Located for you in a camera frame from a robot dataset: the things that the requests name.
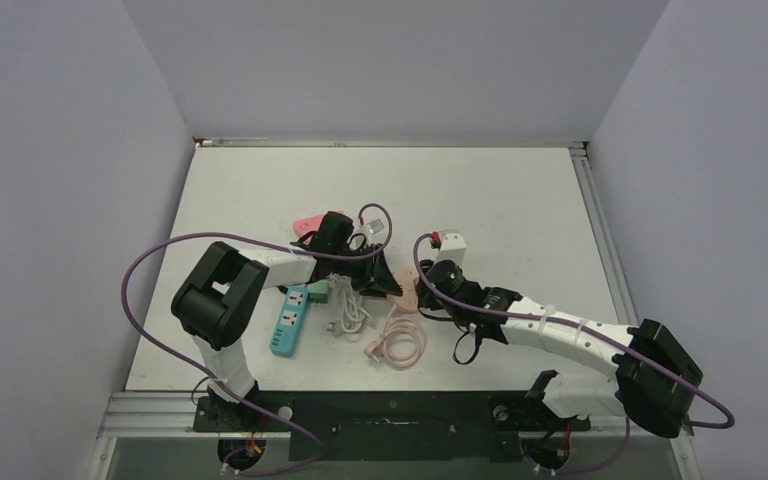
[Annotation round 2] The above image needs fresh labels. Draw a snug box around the teal power strip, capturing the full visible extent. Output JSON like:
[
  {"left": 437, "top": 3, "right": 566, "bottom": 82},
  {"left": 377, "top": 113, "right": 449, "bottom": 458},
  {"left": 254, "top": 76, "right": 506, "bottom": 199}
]
[{"left": 269, "top": 286, "right": 309, "bottom": 358}]

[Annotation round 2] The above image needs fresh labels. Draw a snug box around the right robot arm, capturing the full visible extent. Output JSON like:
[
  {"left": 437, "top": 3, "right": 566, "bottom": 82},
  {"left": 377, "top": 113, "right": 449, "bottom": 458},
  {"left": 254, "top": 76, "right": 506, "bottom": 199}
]
[{"left": 417, "top": 260, "right": 703, "bottom": 438}]

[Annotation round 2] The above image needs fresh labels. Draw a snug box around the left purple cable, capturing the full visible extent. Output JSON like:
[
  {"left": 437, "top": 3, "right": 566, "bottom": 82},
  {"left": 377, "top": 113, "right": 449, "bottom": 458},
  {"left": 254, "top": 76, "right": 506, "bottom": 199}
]
[{"left": 121, "top": 202, "right": 394, "bottom": 478}]

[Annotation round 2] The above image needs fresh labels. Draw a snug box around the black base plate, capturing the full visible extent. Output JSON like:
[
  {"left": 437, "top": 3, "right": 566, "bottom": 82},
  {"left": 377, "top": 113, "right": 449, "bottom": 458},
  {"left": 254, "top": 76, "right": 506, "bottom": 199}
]
[{"left": 193, "top": 391, "right": 591, "bottom": 462}]

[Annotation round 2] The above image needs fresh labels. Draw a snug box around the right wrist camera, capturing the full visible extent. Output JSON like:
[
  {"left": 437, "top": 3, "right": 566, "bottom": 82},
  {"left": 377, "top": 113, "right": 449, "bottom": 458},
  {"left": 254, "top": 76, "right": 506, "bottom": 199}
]
[{"left": 431, "top": 230, "right": 467, "bottom": 266}]

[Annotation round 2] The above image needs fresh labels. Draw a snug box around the white coiled cable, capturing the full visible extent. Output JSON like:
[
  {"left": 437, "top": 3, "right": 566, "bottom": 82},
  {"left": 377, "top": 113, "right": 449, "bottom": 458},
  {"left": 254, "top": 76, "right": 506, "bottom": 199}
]
[{"left": 321, "top": 273, "right": 377, "bottom": 338}]

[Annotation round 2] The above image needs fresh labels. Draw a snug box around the purple cable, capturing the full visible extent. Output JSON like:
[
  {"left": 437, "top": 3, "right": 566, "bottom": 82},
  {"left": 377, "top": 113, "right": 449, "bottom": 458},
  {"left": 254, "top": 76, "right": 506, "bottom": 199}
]
[
  {"left": 121, "top": 202, "right": 394, "bottom": 478},
  {"left": 413, "top": 231, "right": 736, "bottom": 477}
]

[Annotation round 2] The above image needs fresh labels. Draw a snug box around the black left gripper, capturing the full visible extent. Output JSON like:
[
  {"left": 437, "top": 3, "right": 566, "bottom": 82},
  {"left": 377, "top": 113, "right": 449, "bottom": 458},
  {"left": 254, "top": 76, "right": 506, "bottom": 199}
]
[{"left": 330, "top": 242, "right": 400, "bottom": 298}]

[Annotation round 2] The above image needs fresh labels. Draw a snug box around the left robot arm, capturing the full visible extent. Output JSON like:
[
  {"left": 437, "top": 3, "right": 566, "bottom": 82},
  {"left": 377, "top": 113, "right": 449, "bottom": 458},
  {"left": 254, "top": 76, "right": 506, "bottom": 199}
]
[{"left": 171, "top": 211, "right": 402, "bottom": 430}]

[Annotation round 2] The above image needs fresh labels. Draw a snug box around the aluminium table frame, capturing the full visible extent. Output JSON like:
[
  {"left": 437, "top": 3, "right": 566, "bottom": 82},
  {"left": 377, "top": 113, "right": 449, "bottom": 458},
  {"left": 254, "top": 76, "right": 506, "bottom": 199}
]
[{"left": 85, "top": 137, "right": 703, "bottom": 480}]

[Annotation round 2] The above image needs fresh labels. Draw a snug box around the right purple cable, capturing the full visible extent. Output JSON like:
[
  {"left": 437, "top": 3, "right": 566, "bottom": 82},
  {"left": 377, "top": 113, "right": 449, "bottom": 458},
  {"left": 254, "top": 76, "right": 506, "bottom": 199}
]
[{"left": 413, "top": 231, "right": 736, "bottom": 477}]

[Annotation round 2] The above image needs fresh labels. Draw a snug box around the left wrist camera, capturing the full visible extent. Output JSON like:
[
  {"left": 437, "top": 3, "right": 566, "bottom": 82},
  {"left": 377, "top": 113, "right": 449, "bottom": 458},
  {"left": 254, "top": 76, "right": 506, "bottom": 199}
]
[{"left": 354, "top": 219, "right": 385, "bottom": 242}]

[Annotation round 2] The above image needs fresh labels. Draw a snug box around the pink coiled cable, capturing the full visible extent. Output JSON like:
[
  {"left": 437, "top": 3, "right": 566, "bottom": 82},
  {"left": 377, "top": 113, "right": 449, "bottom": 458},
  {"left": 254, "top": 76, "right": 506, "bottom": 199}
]
[{"left": 364, "top": 304, "right": 428, "bottom": 371}]

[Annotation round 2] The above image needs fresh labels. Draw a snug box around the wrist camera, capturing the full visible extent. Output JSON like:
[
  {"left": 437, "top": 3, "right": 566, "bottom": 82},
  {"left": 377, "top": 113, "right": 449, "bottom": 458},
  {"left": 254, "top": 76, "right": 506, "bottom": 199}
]
[
  {"left": 354, "top": 219, "right": 385, "bottom": 242},
  {"left": 431, "top": 230, "right": 467, "bottom": 266}
]

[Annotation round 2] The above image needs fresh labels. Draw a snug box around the green plug adapter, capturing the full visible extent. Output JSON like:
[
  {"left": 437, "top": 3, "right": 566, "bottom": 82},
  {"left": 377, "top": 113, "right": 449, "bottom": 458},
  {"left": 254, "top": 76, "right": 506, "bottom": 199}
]
[{"left": 307, "top": 280, "right": 331, "bottom": 304}]

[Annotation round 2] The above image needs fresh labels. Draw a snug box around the pink triangular power strip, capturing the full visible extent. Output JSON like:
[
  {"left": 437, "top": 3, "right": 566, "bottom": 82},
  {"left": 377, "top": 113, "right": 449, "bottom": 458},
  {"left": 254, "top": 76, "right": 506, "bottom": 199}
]
[{"left": 292, "top": 212, "right": 328, "bottom": 238}]

